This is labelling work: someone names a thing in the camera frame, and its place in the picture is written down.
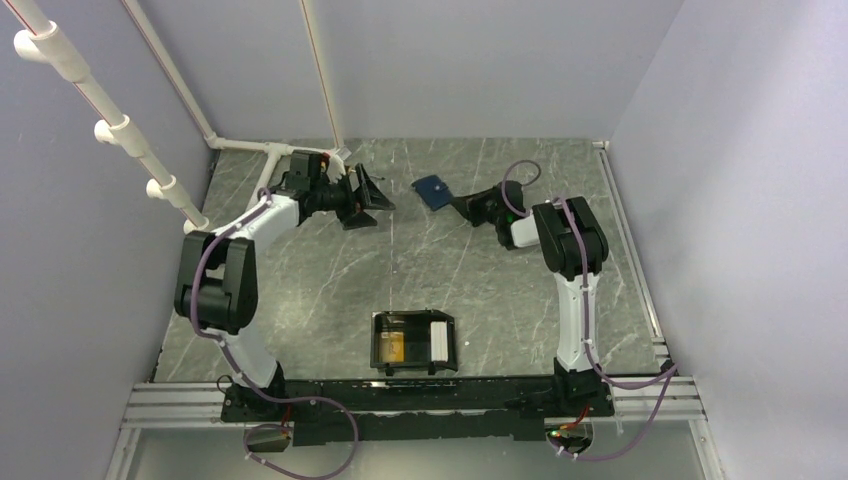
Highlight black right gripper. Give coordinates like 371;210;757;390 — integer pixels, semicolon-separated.
447;188;503;228

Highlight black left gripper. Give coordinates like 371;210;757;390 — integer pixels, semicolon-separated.
312;165;396;231

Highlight blue leather card holder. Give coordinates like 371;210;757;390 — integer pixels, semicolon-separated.
411;175;454;211

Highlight black plastic card tray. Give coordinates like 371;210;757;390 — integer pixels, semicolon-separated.
370;309;459;376

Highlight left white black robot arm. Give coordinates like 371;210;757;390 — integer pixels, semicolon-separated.
174;150;395;420

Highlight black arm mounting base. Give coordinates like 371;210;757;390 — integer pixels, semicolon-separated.
221;374;615;446

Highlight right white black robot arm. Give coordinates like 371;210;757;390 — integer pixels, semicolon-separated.
449;181;610;415

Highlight white card stack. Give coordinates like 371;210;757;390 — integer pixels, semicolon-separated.
430;321;449;362

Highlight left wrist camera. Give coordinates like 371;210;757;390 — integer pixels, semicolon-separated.
324;148;352;184

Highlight aluminium rail frame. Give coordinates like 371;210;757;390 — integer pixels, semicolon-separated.
121;142;709;480

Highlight white pvc pipe frame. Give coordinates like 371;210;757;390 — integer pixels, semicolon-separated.
4;1;348;233

